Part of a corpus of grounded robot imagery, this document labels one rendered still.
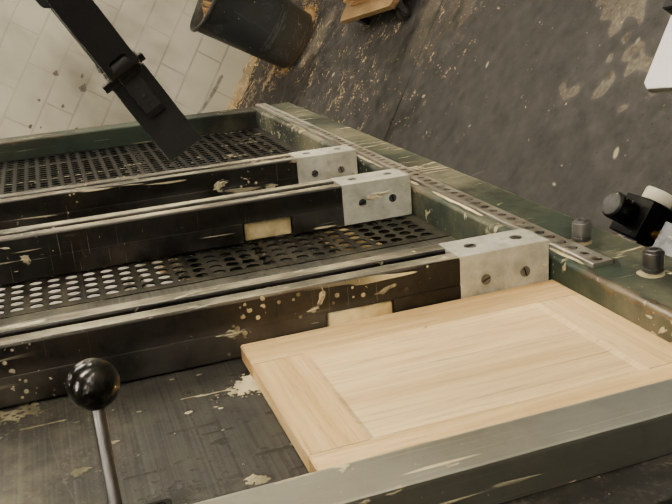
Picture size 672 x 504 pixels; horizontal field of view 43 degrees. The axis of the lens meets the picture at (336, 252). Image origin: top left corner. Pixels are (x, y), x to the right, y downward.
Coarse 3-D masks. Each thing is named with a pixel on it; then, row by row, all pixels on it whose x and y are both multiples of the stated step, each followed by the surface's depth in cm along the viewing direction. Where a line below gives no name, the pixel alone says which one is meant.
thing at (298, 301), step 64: (384, 256) 105; (448, 256) 103; (512, 256) 105; (64, 320) 92; (128, 320) 91; (192, 320) 93; (256, 320) 96; (320, 320) 98; (0, 384) 88; (64, 384) 90
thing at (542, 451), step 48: (480, 432) 70; (528, 432) 69; (576, 432) 69; (624, 432) 70; (288, 480) 66; (336, 480) 65; (384, 480) 65; (432, 480) 64; (480, 480) 66; (528, 480) 67; (576, 480) 69
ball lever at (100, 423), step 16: (80, 368) 60; (96, 368) 60; (112, 368) 61; (80, 384) 59; (96, 384) 59; (112, 384) 60; (80, 400) 60; (96, 400) 60; (112, 400) 61; (96, 416) 60; (96, 432) 60; (112, 448) 61; (112, 464) 60; (112, 480) 60; (112, 496) 59
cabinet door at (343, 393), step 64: (384, 320) 99; (448, 320) 98; (512, 320) 97; (576, 320) 95; (320, 384) 85; (384, 384) 85; (448, 384) 84; (512, 384) 82; (576, 384) 82; (640, 384) 80; (320, 448) 74; (384, 448) 73
